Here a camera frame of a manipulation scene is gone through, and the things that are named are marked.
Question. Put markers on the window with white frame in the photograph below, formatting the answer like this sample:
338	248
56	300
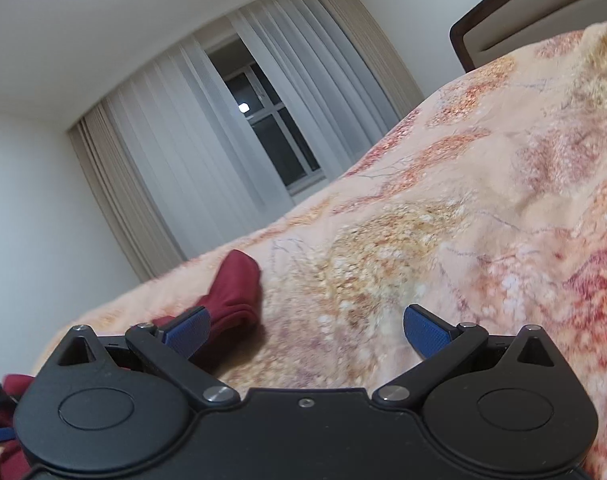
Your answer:
268	120

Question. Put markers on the beige curtain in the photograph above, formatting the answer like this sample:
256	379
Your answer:
368	40
123	195

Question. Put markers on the dark wooden padded headboard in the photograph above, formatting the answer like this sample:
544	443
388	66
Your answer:
528	25

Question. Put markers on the floral peach blanket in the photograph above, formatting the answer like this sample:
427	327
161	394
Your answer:
458	200

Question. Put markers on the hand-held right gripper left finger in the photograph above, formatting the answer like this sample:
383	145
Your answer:
188	331

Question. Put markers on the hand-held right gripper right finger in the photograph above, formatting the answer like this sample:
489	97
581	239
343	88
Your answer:
426	329

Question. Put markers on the maroon knit sweater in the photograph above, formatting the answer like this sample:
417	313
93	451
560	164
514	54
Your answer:
233	285

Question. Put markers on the sheer white curtain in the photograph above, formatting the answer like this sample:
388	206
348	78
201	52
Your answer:
183	150
313	50

